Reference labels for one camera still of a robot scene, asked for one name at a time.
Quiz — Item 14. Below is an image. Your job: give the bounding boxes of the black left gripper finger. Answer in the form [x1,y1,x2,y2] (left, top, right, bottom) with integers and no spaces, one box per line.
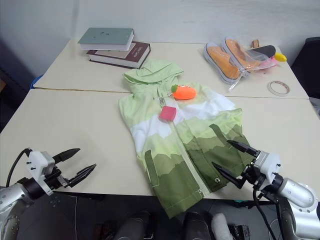
[52,148,81,165]
[67,163,98,189]

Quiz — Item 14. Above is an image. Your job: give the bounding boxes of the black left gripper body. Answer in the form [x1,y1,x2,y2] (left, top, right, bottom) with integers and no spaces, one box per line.
[44,153,72,191]

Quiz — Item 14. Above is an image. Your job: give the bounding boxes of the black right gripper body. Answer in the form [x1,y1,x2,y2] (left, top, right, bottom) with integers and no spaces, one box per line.
[241,159,270,199]

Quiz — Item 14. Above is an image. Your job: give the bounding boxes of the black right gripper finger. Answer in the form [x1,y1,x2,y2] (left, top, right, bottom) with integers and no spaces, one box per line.
[225,139,260,158]
[211,161,248,190]

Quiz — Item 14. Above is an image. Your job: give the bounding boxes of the grey rounded shape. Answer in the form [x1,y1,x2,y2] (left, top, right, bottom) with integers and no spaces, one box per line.
[211,212,233,240]

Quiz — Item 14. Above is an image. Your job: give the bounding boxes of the dark rounded shape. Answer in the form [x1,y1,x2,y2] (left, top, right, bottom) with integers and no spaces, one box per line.
[116,210,154,240]
[183,211,214,240]

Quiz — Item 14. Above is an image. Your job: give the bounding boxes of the green gradient hooded zip vest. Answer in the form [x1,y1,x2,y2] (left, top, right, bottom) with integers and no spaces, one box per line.
[118,58,251,220]

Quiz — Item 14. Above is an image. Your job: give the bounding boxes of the white adhesive tape roll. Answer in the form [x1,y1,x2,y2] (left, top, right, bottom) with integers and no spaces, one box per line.
[267,80,291,97]

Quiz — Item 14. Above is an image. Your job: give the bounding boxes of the blue round container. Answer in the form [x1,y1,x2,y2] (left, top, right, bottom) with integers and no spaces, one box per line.
[29,74,43,90]

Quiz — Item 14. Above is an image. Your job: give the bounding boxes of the orange carrot plush toy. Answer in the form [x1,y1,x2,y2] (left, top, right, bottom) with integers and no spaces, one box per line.
[169,83,198,102]

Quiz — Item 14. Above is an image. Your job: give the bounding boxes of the orange canvas sneaker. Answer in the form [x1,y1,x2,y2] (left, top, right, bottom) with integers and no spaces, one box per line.
[221,36,264,74]
[204,42,241,85]

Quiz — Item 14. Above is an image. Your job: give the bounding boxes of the pink soft object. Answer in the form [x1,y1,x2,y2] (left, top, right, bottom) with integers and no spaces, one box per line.
[256,57,280,74]

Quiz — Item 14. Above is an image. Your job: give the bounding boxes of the orange sneakers in bag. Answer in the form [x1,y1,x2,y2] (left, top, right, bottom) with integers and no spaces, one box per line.
[204,36,281,92]

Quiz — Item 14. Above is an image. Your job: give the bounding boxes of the small yellow toy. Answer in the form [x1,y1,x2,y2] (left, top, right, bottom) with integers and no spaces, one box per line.
[274,52,288,63]

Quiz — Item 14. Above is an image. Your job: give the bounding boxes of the black office chair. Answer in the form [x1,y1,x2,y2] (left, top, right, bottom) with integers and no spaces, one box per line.
[289,36,320,100]

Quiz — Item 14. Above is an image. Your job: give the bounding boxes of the thick maroon hardcover book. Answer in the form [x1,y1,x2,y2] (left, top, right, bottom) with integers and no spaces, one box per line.
[86,41,152,70]

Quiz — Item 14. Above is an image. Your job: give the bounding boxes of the thick grey-green hardcover book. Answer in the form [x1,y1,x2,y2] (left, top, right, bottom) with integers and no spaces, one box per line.
[77,27,136,52]

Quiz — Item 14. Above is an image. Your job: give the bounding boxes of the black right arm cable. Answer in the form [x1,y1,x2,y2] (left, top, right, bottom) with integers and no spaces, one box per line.
[251,186,286,240]

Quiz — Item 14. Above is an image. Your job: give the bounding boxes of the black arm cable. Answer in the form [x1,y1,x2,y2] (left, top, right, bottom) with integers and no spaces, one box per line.
[5,148,34,187]
[251,186,286,240]

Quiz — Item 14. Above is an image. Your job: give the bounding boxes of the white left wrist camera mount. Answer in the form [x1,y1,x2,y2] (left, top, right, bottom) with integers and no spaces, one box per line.
[26,150,56,196]

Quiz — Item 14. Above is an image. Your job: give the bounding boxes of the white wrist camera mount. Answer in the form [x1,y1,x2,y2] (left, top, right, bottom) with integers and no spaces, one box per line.
[254,149,282,187]
[26,150,56,196]

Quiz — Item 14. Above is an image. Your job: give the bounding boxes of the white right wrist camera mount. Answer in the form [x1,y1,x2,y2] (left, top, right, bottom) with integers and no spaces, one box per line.
[254,149,282,187]

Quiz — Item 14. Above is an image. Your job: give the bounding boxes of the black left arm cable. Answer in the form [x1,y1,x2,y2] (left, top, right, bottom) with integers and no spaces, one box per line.
[5,148,34,187]

